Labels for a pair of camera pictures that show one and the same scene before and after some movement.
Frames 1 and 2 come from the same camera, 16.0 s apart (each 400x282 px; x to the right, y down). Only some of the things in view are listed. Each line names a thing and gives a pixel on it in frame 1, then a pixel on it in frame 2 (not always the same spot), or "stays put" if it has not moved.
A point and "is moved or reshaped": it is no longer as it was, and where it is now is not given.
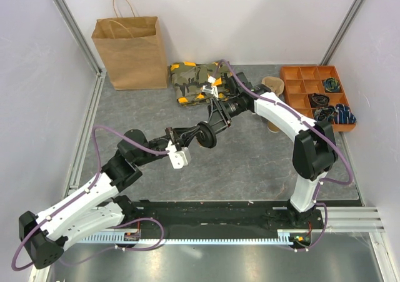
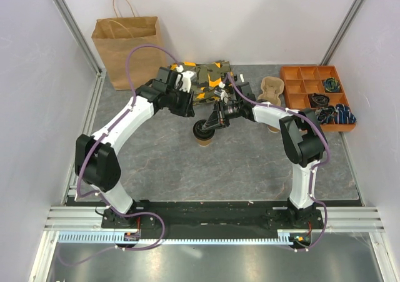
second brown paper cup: x=272 y=127 stays put
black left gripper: x=180 y=134 → x=187 y=109
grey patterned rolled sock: x=326 y=113 stays put
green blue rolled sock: x=332 y=84 stays put
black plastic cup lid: x=206 y=136 is moved or reshaped
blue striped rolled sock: x=344 y=115 stays put
